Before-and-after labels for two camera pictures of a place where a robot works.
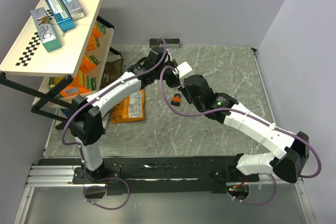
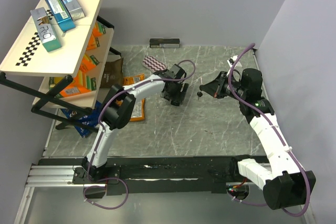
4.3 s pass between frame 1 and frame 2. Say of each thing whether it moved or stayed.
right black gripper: moved
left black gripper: moved
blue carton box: stayed
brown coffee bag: stayed
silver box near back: stayed
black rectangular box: stayed
